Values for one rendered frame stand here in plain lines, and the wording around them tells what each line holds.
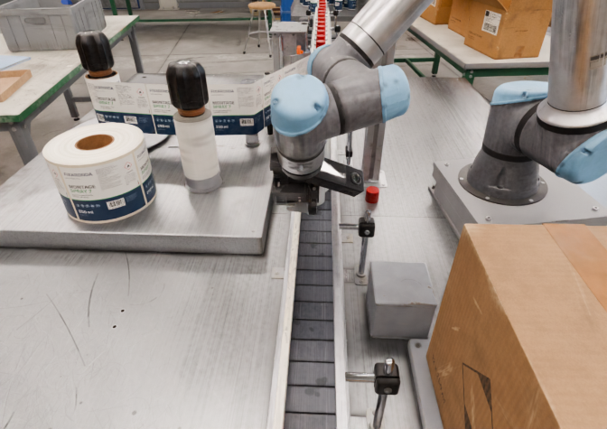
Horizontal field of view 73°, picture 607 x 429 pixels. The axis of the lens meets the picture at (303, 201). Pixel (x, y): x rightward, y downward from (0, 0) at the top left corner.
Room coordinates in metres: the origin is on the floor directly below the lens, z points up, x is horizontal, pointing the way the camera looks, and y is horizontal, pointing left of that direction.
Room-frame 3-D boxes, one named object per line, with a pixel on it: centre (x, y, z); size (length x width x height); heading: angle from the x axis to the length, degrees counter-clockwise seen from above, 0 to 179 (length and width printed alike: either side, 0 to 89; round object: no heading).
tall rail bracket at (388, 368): (0.29, -0.08, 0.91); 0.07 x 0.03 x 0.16; 87
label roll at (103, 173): (0.79, 0.45, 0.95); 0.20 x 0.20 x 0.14
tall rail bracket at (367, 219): (0.59, -0.09, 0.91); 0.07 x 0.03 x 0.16; 87
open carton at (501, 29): (2.45, -1.15, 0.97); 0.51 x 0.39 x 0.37; 100
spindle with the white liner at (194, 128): (0.85, 0.25, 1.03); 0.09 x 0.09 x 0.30
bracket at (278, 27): (1.34, 0.04, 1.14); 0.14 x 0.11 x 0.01; 177
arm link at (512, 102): (0.79, -0.45, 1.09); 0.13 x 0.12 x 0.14; 16
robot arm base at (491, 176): (0.79, -0.45, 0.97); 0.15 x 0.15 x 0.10
